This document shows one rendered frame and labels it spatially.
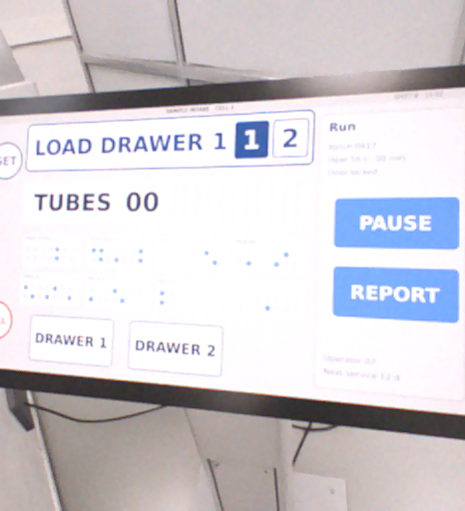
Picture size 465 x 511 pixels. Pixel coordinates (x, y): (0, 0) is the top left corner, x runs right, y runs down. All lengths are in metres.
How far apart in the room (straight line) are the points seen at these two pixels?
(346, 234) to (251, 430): 0.37
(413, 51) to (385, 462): 1.16
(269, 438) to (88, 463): 1.01
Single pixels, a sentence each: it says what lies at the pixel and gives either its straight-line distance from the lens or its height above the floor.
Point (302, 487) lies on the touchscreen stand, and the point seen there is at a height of 0.03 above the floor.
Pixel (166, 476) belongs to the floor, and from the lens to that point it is 1.44.
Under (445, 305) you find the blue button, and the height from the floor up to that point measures 1.04.
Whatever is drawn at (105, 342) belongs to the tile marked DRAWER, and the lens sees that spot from 0.40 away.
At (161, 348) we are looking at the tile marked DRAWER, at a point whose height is 1.00.
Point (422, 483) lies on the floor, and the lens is 1.44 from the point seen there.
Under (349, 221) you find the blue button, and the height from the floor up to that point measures 1.10.
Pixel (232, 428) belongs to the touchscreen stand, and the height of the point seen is 0.73.
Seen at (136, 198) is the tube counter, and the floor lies 1.11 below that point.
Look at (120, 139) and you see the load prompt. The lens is 0.41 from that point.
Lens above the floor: 1.28
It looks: 36 degrees down
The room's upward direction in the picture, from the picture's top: 7 degrees counter-clockwise
